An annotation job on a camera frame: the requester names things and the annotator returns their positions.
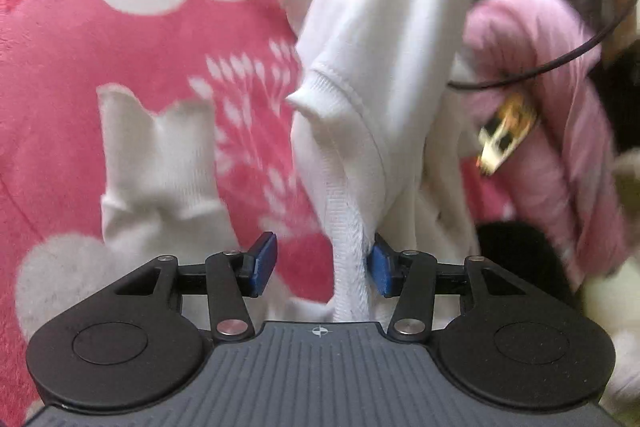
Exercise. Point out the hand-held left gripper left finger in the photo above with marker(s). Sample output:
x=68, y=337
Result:
x=265, y=262

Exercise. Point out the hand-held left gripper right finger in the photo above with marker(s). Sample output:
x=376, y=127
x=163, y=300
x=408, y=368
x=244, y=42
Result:
x=380, y=268

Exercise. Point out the white knit shirt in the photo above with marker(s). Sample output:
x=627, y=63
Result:
x=365, y=32

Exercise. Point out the person's right forearm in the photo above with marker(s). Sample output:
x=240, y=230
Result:
x=550, y=57

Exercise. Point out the dark round object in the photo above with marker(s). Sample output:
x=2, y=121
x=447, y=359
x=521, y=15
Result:
x=520, y=257

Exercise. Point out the gold black tag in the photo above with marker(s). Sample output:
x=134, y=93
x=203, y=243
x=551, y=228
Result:
x=505, y=132

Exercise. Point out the person's cream fluffy garment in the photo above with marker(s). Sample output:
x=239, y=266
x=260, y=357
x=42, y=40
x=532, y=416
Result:
x=615, y=307

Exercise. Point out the pink floral blanket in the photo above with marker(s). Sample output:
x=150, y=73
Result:
x=50, y=57

